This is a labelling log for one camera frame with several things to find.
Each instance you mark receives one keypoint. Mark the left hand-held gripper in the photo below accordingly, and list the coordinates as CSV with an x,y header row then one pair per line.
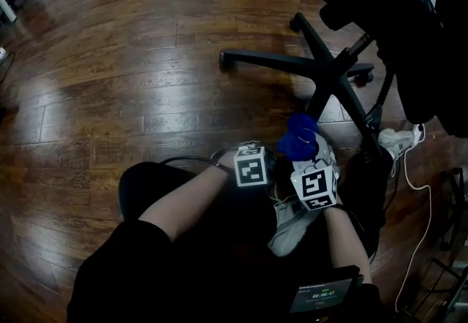
x,y
250,171

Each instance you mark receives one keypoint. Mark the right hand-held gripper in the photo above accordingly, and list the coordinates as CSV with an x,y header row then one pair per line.
x,y
314,186

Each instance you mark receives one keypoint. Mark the blue cloth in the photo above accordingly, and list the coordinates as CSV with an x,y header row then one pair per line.
x,y
298,139

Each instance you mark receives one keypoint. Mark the person's left forearm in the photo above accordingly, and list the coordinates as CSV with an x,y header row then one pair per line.
x,y
183,201

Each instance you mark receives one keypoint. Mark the person's right forearm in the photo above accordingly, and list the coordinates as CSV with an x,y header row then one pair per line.
x,y
345,241

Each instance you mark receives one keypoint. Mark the person's white sneaker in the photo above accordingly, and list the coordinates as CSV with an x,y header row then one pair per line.
x,y
292,230
395,140

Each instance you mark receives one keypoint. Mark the person's black trousers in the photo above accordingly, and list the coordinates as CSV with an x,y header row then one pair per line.
x,y
146,186

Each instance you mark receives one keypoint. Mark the black smartphone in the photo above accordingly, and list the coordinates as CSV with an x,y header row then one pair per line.
x,y
320,294

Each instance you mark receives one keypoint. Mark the person's black shirt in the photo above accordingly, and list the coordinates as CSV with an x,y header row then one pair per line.
x,y
146,277

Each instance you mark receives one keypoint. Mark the black metal rack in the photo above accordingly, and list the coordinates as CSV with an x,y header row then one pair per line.
x,y
449,277

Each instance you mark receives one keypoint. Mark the white power strip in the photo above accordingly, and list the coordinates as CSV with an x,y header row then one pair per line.
x,y
2,53

